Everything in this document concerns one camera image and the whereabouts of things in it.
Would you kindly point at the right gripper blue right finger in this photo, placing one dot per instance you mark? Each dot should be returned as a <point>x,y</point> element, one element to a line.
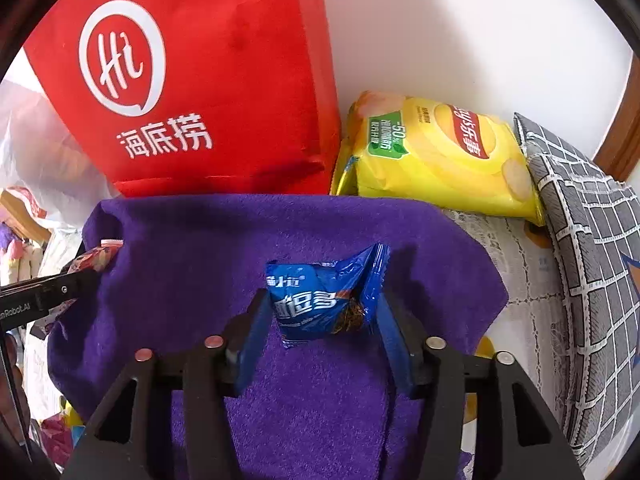
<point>403,337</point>

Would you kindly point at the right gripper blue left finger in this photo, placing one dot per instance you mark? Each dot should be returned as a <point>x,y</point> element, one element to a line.
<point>245,336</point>

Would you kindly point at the blue cookie snack packet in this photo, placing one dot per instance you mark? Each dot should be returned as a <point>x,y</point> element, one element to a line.
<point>313,301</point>

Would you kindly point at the pink striped candy packet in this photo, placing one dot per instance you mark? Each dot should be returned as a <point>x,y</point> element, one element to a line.
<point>95,258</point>

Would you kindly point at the purple towel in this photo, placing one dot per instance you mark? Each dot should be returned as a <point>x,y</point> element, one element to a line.
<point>325,409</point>

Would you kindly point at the white Miniso plastic bag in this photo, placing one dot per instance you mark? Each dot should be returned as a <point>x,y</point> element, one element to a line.
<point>39,154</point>

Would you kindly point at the yellow potato chips bag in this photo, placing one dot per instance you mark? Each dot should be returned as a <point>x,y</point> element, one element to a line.
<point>409,147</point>

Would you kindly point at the grey checked star cushion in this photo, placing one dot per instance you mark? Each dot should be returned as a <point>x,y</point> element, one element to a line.
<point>593,221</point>

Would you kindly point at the red paper shopping bag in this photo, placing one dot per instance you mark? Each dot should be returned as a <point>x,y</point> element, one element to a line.
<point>194,96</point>

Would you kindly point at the brown wooden door frame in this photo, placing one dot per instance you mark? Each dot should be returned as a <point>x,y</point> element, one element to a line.
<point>619,151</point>

